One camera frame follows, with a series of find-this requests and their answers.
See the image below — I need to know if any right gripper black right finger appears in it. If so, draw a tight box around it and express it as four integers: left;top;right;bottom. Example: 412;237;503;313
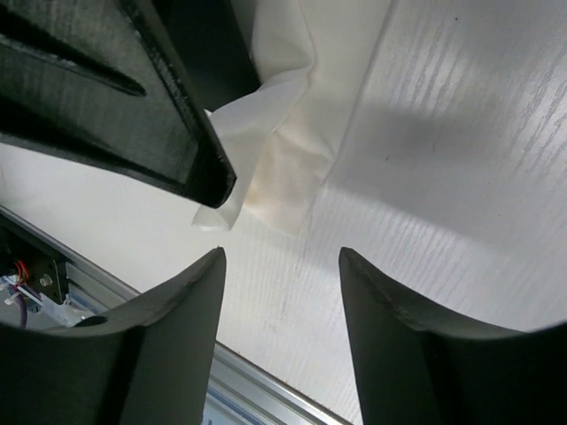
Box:
338;248;566;424

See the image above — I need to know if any aluminium frame rail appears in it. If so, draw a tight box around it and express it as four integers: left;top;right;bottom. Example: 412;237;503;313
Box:
1;211;340;424

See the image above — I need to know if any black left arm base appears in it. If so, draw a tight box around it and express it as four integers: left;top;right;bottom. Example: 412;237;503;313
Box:
1;224;68;305

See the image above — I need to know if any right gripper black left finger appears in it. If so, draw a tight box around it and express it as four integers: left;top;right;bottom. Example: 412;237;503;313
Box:
1;248;227;424

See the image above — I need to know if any white paper napkin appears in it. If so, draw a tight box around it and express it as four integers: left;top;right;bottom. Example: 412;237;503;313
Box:
193;1;389;235

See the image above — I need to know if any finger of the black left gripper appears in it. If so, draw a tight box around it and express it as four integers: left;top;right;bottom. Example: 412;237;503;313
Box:
1;1;260;208

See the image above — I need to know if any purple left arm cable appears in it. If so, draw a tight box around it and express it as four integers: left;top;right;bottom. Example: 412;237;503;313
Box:
12;290;30;327

